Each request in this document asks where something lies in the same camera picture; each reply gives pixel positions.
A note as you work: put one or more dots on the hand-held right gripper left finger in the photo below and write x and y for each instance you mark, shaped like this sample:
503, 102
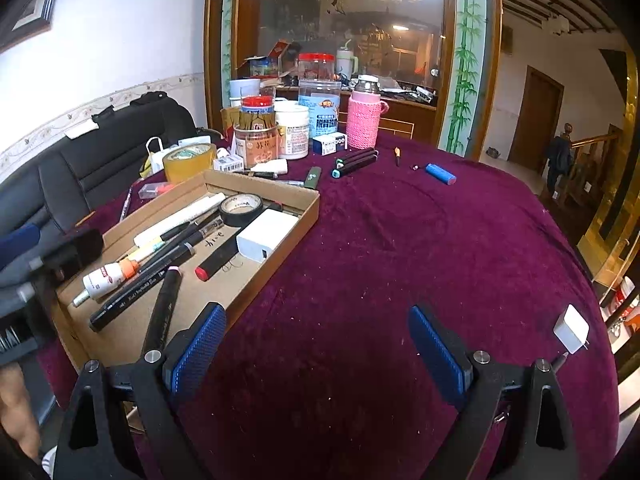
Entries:
197, 355

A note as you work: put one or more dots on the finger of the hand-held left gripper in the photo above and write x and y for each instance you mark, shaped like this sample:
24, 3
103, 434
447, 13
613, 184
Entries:
17, 245
70, 255

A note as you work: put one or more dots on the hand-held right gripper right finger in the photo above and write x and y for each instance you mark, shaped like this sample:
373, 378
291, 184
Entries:
440, 355

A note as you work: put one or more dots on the white glue tube orange cap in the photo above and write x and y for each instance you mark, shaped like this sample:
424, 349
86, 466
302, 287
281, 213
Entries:
102, 282

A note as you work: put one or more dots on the black marker pink cap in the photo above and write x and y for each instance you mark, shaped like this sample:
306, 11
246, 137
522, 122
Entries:
162, 310

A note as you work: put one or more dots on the shallow cardboard box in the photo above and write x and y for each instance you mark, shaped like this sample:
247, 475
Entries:
150, 320

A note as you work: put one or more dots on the black marker grey cap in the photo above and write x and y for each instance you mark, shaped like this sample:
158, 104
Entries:
135, 295

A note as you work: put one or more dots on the black marker red end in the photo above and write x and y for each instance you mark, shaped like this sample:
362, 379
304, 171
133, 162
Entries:
217, 260

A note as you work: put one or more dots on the white paint marker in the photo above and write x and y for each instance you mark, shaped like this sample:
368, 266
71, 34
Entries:
180, 220

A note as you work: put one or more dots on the clear ballpoint pen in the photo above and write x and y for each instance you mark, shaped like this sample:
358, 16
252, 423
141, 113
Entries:
200, 235

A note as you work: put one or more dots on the dark metal pen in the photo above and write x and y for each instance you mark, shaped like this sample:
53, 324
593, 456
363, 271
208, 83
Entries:
560, 361

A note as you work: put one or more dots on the white charger cube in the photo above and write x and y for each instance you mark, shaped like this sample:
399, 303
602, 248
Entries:
570, 329

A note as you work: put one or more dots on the white power bank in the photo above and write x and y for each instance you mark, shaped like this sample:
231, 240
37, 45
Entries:
267, 237

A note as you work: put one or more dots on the black tape roll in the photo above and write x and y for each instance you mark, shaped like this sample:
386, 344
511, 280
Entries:
230, 217

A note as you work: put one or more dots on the person's left forearm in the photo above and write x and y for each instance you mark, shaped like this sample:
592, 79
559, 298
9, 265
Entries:
17, 410

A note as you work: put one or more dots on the thin dark pen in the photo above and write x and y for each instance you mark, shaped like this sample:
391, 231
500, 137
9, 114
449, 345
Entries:
125, 204

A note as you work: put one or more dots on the black sofa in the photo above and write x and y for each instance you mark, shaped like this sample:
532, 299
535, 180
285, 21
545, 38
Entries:
75, 180

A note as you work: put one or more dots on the small red clear case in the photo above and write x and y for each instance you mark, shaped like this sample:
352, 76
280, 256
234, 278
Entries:
156, 191

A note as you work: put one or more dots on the yellow packing tape roll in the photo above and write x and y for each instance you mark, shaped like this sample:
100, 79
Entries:
190, 165

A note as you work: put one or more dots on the blue battery pack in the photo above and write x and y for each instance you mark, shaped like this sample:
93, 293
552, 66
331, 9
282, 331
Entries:
441, 174

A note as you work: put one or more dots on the small barcode box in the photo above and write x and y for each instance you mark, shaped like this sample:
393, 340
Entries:
227, 163

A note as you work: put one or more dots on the white cup red label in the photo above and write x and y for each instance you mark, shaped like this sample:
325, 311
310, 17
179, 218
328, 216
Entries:
625, 294

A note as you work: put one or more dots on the white eraser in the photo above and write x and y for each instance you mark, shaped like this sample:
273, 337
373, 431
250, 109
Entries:
270, 166

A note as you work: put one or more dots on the black marker teal cap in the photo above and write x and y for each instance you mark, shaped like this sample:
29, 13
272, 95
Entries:
352, 166

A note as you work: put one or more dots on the metal pot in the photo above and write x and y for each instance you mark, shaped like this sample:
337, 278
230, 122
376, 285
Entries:
493, 151

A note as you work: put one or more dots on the green lighter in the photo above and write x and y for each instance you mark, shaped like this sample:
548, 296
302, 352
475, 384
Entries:
313, 178

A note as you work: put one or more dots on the black double-ended marker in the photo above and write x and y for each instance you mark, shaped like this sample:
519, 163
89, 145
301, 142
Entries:
357, 154
356, 158

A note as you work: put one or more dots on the clear jar orange label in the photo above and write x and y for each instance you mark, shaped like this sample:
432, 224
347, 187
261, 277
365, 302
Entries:
255, 140

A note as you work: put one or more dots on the wooden stair railing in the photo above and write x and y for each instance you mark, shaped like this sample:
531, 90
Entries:
590, 170

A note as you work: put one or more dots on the small blue white box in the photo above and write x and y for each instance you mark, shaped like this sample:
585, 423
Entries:
330, 143

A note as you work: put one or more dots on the pale upturned cup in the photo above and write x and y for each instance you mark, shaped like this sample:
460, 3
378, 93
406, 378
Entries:
245, 92

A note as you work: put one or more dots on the white plastic jar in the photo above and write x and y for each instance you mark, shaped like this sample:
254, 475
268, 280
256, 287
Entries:
292, 132

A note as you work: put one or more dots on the pink knitted bottle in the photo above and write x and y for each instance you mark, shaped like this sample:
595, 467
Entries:
365, 120

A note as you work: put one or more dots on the gold pillar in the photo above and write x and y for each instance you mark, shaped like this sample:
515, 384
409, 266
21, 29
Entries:
615, 175

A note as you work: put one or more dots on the wooden door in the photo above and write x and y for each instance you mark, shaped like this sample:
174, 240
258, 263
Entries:
535, 115

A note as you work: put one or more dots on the plastic jar blue label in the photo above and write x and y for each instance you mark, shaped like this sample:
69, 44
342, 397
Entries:
320, 115

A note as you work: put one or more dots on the colourful small carton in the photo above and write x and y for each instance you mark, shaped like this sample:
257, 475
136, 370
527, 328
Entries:
263, 67

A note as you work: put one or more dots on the bamboo painted panel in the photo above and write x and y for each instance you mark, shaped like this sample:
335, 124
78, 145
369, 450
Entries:
465, 60

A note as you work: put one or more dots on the white green tumbler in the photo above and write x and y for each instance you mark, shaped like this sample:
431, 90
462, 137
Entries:
346, 64

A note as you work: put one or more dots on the clear jar red lid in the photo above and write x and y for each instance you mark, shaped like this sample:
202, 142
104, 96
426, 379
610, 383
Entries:
316, 67

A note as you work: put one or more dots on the wood-framed glass partition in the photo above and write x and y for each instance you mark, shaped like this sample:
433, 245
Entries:
320, 10

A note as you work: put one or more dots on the dark picture frame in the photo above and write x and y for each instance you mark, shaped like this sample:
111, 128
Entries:
30, 10

